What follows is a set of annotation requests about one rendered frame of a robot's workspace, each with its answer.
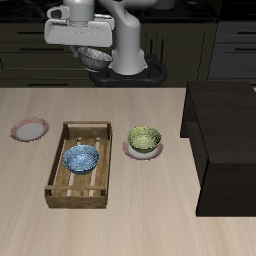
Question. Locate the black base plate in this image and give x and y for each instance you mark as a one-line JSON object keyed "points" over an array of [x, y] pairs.
{"points": [[156, 75]]}

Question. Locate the dark kitchen cupboards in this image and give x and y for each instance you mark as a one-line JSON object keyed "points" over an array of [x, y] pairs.
{"points": [[26, 60]]}

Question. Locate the wooden slat tray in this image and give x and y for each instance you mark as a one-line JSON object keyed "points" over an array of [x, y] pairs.
{"points": [[100, 160]]}

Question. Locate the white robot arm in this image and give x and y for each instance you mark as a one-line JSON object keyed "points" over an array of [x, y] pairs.
{"points": [[128, 43]]}

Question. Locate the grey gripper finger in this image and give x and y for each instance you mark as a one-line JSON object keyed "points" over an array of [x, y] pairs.
{"points": [[74, 50]]}

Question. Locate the black bowl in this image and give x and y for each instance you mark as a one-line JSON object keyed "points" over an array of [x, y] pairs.
{"points": [[95, 60]]}

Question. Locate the pink rimmed white plate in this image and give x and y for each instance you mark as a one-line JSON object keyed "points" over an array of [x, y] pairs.
{"points": [[30, 130], [133, 152]]}

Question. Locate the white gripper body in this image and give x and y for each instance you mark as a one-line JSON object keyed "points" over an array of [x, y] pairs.
{"points": [[80, 33]]}

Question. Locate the dark wooden cabinet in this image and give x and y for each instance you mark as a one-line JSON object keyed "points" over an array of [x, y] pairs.
{"points": [[226, 133]]}

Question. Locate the green bowl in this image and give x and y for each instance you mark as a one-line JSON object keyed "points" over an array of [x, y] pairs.
{"points": [[144, 138]]}

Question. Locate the blue bowl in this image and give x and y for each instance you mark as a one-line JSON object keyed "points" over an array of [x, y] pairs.
{"points": [[81, 160]]}

